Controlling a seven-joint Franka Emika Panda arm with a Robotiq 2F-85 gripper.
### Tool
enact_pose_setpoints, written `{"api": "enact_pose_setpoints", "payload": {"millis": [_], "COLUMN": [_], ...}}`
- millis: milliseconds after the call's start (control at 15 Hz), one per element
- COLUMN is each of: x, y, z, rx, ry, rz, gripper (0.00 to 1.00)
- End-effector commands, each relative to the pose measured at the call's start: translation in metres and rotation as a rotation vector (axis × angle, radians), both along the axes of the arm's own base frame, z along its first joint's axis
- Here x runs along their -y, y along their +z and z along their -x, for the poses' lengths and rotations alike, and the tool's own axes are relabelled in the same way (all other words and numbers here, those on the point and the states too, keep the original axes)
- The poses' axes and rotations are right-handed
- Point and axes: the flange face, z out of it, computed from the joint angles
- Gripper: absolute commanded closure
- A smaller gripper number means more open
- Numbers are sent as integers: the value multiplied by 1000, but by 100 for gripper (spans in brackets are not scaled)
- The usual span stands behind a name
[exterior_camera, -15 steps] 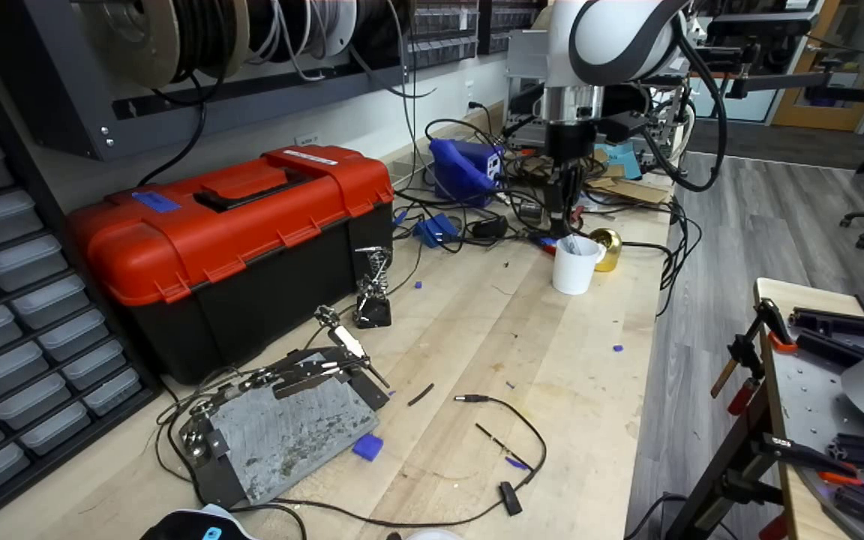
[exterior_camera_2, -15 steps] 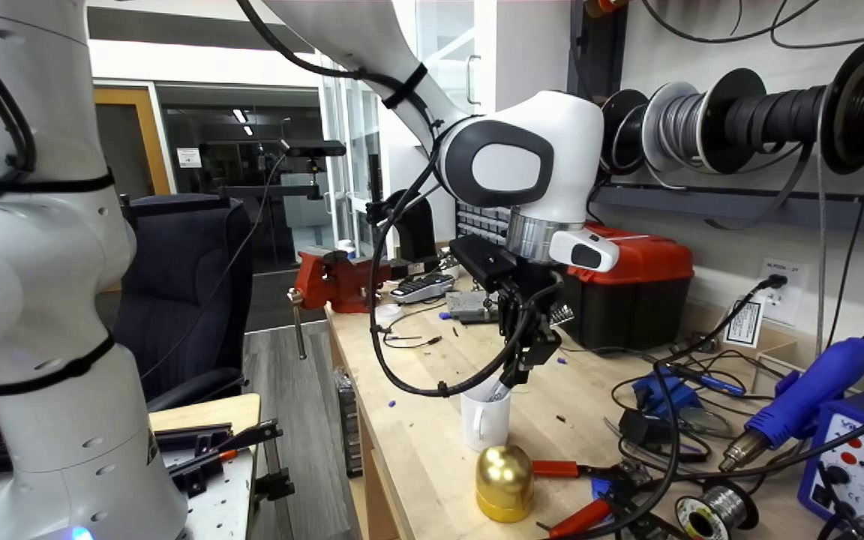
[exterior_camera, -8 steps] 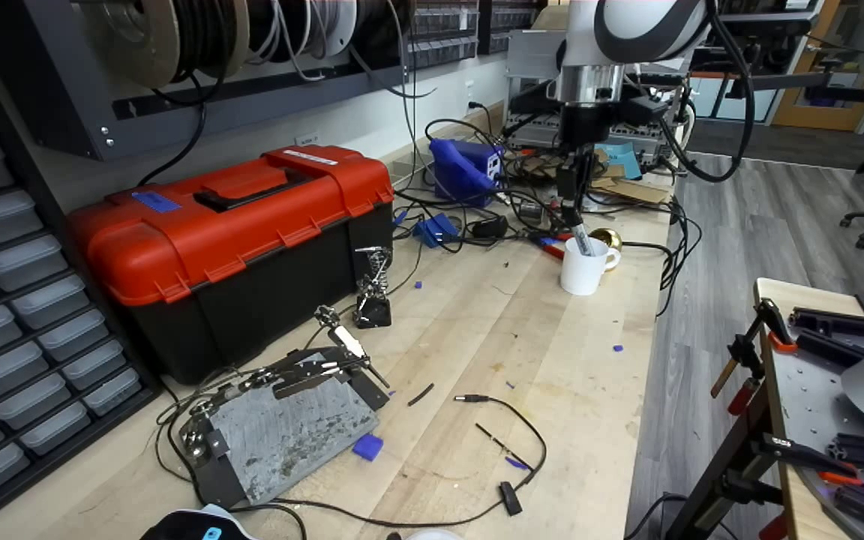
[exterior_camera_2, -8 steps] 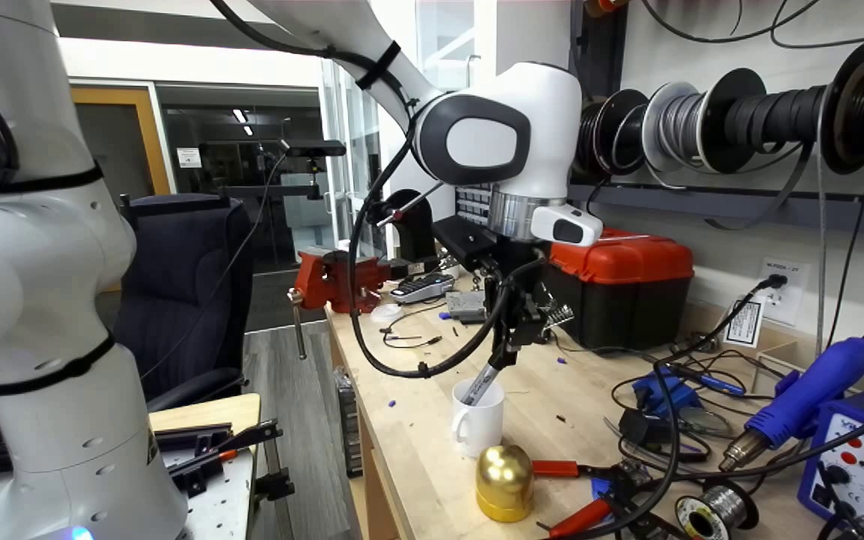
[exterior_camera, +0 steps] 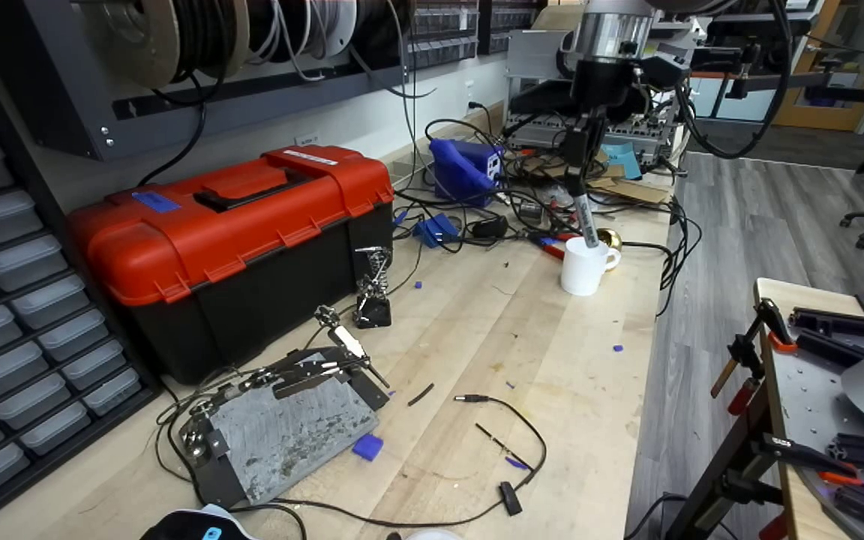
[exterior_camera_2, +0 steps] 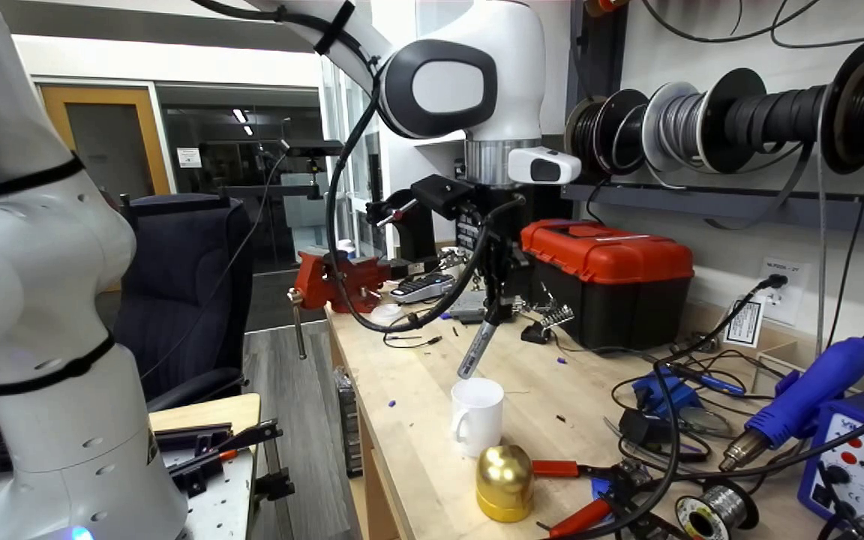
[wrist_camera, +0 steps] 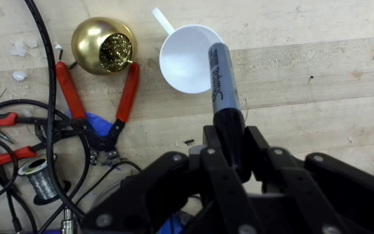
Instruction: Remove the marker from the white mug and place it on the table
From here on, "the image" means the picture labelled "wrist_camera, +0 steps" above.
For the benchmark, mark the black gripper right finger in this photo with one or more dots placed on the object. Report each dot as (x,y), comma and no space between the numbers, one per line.
(325,190)

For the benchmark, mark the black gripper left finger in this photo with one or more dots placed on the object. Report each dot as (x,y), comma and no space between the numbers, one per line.
(162,190)

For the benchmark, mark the grey black permanent marker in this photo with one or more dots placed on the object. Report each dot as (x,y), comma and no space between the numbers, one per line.
(224,82)

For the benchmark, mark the white plastic mug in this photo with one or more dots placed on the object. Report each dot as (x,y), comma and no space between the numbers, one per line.
(185,60)

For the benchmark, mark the small black plastic sliver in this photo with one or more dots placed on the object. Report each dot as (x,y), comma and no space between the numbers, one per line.
(190,142)

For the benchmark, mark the blue plastic piece by pliers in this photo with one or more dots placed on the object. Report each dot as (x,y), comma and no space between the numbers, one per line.
(99,124)

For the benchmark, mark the silver metal connector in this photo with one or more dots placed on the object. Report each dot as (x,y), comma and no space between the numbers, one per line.
(70,221)

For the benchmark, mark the gold brass tip cleaner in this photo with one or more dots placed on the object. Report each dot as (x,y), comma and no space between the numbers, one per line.
(90,43)

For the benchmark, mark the white crumb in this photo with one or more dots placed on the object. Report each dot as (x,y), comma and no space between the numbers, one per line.
(19,48)
(20,76)

